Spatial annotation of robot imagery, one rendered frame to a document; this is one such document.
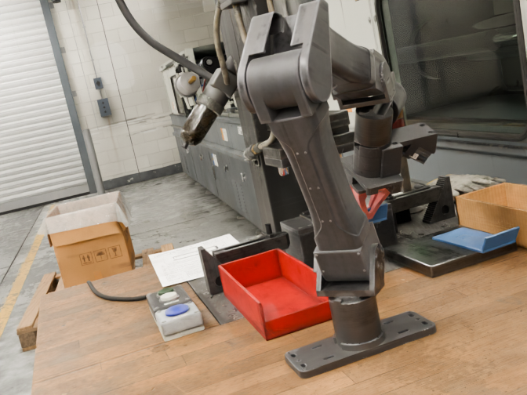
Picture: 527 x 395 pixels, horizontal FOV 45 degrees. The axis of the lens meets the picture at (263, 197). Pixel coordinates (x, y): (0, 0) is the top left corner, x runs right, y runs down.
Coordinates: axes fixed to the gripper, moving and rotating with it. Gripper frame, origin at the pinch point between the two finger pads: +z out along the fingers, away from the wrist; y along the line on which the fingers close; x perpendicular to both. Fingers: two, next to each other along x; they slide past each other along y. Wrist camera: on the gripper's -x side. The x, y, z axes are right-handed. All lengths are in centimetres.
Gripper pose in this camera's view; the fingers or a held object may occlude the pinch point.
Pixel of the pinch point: (367, 214)
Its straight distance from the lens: 109.0
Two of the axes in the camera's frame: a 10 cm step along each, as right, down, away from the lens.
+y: -3.5, -5.2, 7.8
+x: -9.4, 2.3, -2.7
